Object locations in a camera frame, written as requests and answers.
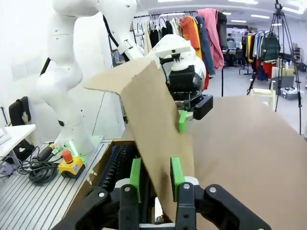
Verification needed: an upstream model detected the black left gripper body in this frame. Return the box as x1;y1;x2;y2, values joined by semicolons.
168;65;205;100

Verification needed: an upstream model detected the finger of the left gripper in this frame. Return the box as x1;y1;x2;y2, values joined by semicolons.
176;100;194;134
192;94;214;121

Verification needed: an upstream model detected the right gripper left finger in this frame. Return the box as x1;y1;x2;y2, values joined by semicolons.
51;158;142;230

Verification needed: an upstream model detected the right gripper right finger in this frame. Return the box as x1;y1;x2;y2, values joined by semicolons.
170;157;272;230

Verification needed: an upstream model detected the brown cardboard box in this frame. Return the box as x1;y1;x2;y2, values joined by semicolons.
82;58;196;224

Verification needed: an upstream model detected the yellow emergency stop box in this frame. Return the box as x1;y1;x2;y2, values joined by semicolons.
58;149;86;180

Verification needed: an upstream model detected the blue denim hanging garment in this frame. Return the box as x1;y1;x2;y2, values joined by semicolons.
195;16;217;75

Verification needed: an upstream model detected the orange hanging shirt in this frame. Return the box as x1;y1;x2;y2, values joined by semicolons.
179;15;201;53

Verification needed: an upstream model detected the pink hanging garment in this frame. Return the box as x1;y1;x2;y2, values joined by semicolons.
197;8;225;70

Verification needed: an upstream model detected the white wooden stool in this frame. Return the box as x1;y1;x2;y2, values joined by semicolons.
248;79;277;112

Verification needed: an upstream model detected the distant seated person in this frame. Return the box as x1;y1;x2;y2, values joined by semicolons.
226;33;237;49

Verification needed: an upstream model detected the black hanging garment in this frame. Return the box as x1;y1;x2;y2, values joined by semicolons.
216;11;229;49

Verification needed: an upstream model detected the grey storage bin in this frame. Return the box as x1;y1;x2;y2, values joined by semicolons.
280;87;301;99

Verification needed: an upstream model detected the green hanging jacket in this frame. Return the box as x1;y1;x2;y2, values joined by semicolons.
260;33;282;62

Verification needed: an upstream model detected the black bag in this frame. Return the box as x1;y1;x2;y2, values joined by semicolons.
12;139;36;161

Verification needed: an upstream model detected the white side desk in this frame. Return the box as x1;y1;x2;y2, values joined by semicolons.
0;124;37;166

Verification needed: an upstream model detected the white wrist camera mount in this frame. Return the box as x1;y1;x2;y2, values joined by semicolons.
153;42;193;58

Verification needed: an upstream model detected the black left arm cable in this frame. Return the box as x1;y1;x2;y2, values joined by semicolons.
39;13;136;78

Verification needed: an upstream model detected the black coiled cable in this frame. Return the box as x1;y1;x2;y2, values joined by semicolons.
17;143;61;185

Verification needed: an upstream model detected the black camera tripod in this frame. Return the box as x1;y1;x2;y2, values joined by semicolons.
246;0;303;135

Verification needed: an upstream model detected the grooved aluminium base plate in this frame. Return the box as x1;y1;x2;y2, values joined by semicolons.
0;135;114;230

